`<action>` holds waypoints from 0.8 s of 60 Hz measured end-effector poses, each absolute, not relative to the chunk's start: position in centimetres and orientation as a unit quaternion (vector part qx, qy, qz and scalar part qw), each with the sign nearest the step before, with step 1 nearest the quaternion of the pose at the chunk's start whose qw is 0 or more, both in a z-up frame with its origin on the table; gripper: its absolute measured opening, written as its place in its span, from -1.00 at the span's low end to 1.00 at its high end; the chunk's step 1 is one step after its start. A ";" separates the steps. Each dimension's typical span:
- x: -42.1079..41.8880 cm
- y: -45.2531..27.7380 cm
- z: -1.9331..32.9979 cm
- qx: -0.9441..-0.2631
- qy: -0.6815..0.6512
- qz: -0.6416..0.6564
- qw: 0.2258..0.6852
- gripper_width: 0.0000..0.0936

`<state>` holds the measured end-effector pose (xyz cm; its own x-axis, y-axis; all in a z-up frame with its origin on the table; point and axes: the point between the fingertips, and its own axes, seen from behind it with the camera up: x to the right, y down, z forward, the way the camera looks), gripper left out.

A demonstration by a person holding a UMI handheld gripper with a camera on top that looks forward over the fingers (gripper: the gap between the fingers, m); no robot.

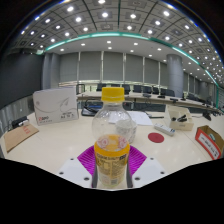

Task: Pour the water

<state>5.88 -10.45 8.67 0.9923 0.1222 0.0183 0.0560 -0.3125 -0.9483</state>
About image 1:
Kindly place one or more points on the flat round red coaster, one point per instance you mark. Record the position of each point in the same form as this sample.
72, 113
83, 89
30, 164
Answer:
155, 137

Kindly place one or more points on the grey round column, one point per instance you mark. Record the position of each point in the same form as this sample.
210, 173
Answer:
175, 75

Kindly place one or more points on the black marker pen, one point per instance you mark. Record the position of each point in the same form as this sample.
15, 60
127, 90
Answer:
180, 118

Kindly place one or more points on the brown red-labelled cardboard box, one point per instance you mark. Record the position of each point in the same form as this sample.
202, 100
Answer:
210, 141

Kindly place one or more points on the brown paper envelope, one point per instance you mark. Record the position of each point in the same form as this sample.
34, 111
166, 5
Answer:
19, 135

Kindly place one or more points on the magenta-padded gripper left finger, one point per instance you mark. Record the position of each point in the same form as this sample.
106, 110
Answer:
85, 160

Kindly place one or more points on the white printed paper sheet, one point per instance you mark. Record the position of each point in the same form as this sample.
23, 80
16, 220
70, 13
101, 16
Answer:
140, 118

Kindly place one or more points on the yellow-capped clear drink bottle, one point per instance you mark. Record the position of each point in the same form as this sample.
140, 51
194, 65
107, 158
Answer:
111, 156

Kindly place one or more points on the long curved conference table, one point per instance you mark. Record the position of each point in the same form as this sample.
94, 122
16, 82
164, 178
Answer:
150, 99

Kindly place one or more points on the black desk microphone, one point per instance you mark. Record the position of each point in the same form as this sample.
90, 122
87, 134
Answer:
206, 116

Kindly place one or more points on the row of dark office chairs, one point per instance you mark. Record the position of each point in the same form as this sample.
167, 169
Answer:
146, 89

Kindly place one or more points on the white power strip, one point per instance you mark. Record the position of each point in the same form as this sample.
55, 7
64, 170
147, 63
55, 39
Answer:
164, 129

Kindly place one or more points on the white compartment organizer tray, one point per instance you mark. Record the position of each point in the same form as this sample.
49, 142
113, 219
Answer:
181, 125

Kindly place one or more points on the group of ceiling lights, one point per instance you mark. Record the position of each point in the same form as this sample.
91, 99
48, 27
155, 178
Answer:
105, 14

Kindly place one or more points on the small black box device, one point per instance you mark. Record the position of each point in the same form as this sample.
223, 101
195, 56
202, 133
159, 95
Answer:
19, 122

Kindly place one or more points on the black conference microphone console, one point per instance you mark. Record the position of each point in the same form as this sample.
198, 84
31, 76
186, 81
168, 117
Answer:
90, 109

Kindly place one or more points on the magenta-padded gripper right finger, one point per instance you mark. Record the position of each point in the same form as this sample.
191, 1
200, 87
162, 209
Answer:
137, 159

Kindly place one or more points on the white printed cardboard box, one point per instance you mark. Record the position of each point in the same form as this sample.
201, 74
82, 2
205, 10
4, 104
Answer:
55, 106

